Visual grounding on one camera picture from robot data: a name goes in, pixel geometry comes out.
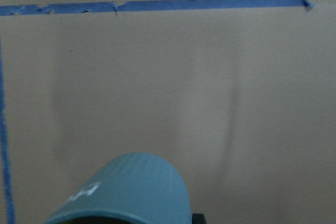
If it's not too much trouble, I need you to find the dark blue ceramic mug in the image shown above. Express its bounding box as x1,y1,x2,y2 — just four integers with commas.
45,152,206,223

